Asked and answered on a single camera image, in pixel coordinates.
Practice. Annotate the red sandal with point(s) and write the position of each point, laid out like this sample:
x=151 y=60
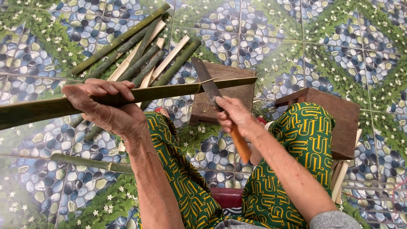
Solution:
x=261 y=121
x=158 y=109

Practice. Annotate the person's right fingers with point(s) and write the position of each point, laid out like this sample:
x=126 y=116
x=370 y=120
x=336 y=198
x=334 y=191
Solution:
x=226 y=113

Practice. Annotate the brown wooden stool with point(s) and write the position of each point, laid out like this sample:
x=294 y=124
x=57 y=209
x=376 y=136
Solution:
x=343 y=127

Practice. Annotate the thin bamboo shavings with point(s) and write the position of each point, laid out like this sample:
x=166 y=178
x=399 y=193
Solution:
x=262 y=105

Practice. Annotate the dark wooden chopping block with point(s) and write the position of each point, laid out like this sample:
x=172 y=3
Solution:
x=235 y=103

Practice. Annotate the grey shirt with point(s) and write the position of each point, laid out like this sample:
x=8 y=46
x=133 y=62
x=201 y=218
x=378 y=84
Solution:
x=334 y=221

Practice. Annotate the pile of split bamboo pieces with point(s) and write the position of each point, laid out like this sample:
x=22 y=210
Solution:
x=178 y=61

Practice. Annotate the striped cloth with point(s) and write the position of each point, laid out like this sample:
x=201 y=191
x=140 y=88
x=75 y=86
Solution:
x=232 y=211

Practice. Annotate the person's right hand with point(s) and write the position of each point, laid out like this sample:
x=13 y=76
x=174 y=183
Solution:
x=240 y=116

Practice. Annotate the person's left hand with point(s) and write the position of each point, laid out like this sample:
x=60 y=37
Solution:
x=117 y=117

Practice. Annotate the person's left fingers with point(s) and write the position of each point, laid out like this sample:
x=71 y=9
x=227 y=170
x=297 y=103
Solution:
x=108 y=85

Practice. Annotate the short green bamboo strip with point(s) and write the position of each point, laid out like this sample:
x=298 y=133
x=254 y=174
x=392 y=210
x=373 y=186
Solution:
x=89 y=162

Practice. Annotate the bundle of pale bamboo slats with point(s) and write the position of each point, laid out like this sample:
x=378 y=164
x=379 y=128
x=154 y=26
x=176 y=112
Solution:
x=340 y=178

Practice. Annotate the long green bamboo strip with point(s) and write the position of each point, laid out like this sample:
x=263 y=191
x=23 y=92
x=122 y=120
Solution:
x=38 y=111

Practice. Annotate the red plastic stool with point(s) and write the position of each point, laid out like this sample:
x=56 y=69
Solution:
x=225 y=197

